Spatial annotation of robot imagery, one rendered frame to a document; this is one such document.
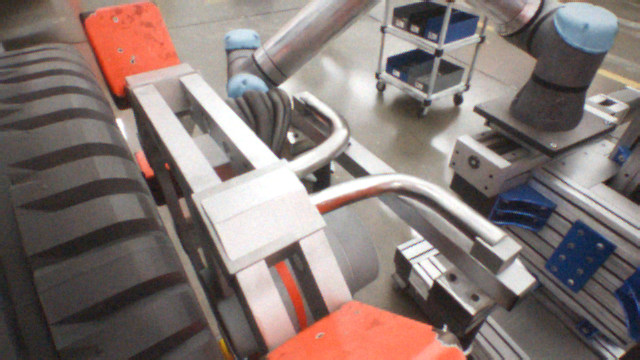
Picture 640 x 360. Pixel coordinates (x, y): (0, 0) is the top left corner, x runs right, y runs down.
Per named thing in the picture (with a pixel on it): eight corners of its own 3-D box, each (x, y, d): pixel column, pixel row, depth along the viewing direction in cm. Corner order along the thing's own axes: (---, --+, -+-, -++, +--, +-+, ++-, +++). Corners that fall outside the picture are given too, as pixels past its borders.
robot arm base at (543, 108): (537, 93, 94) (553, 56, 88) (593, 120, 84) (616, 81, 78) (495, 107, 89) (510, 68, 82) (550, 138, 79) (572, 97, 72)
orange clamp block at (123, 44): (118, 112, 42) (84, 35, 41) (184, 94, 46) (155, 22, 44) (115, 102, 36) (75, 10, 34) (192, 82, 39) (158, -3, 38)
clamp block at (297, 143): (277, 152, 62) (274, 126, 58) (320, 136, 65) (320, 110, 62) (292, 168, 58) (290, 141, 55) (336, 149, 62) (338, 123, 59)
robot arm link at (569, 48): (555, 89, 75) (587, 21, 66) (517, 63, 85) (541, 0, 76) (606, 84, 76) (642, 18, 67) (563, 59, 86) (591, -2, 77)
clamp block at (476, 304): (422, 303, 41) (432, 276, 37) (475, 266, 44) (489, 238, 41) (459, 340, 37) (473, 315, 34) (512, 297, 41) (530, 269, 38)
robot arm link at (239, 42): (262, 45, 70) (268, 96, 77) (259, 25, 78) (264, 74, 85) (221, 47, 69) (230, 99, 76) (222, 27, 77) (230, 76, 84)
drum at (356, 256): (208, 302, 54) (185, 242, 44) (326, 239, 63) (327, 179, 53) (250, 388, 45) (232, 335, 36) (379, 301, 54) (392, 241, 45)
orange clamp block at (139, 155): (157, 208, 63) (144, 180, 69) (201, 191, 67) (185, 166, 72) (145, 178, 59) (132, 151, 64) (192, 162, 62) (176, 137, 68)
